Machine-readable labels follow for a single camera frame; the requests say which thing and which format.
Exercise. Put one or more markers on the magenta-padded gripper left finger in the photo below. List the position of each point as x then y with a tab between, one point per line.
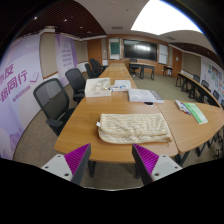
77	159

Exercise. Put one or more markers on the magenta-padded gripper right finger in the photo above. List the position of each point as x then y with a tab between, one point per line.
146	160

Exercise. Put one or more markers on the cream zigzag knit towel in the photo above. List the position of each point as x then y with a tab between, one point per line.
133	128

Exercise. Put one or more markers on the small dark round disc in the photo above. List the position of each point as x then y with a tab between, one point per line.
148	103

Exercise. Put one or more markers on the white pack of markers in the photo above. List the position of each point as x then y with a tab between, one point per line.
180	106

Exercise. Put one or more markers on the flat white box, dark edge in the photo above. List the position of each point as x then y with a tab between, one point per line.
141	95

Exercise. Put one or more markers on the black mesh office chair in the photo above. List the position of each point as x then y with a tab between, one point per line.
50	98
75	80

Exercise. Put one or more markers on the green booklet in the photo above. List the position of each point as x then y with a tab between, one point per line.
196	113

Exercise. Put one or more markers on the open white cardboard box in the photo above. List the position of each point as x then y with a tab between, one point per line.
96	92

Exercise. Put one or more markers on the small blue and white box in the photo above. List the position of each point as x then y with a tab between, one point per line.
117	88

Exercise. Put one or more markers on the white printed paper sheet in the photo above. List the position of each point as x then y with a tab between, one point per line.
123	82

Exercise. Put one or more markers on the long curved wooden table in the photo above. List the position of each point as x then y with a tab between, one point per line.
193	81

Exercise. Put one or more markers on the row of black office chairs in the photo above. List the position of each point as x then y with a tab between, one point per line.
93	66

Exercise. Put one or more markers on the small wooden side table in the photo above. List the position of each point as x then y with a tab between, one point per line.
168	67

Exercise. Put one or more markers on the dark-legged wooden desk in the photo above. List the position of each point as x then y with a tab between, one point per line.
143	64

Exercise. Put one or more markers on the group of black office chairs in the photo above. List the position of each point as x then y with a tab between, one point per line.
204	83

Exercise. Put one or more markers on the black desk chair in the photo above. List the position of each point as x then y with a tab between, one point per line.
133	60

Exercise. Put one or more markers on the wooden door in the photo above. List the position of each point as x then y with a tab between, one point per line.
94	51
176	61

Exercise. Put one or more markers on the large white ceiling light panel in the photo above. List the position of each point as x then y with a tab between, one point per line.
163	16

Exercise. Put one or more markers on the large purple wall banner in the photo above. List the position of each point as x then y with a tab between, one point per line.
16	83

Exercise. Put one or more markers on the narrow purple wall banner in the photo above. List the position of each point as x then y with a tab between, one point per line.
66	53

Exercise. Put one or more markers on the wall of colourful posters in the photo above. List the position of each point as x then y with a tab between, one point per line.
213	75

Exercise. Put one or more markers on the large black wall screen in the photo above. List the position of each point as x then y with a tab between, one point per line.
140	50

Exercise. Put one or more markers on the green and white wall board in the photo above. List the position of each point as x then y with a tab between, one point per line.
114	48

